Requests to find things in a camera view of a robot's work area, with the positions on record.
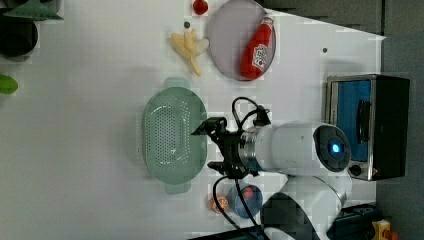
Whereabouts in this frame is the black round object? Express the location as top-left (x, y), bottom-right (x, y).
top-left (0, 16), bottom-right (38, 57)

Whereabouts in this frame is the peeled banana toy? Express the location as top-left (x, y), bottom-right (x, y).
top-left (170, 29), bottom-right (210, 77)

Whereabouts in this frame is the green plastic strainer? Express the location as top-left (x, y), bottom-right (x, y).
top-left (141, 77), bottom-right (207, 194)

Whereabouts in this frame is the red strawberry toy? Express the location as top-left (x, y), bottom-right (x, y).
top-left (192, 0), bottom-right (209, 15)

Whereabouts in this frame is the grey round plate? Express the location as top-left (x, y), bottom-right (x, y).
top-left (208, 0), bottom-right (276, 81)

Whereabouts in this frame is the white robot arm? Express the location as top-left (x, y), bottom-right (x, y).
top-left (193, 117), bottom-right (352, 240)

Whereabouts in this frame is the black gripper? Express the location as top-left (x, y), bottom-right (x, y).
top-left (192, 117), bottom-right (259, 179)

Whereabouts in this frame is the orange fruit toy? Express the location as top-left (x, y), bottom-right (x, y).
top-left (209, 195), bottom-right (229, 213)

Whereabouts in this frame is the red ketchup bottle toy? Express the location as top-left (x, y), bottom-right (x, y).
top-left (240, 15), bottom-right (274, 80)

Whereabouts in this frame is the green leaf object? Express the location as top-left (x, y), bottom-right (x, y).
top-left (0, 75), bottom-right (19, 95)

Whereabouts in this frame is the dark green cone object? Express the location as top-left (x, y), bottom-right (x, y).
top-left (5, 0), bottom-right (62, 21)

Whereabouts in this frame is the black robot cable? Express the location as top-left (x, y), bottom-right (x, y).
top-left (231, 96), bottom-right (272, 131)

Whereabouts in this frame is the black toaster oven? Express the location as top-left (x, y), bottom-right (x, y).
top-left (325, 74), bottom-right (410, 181)

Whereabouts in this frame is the blue bowl with red item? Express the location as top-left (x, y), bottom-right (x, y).
top-left (228, 183), bottom-right (263, 219)

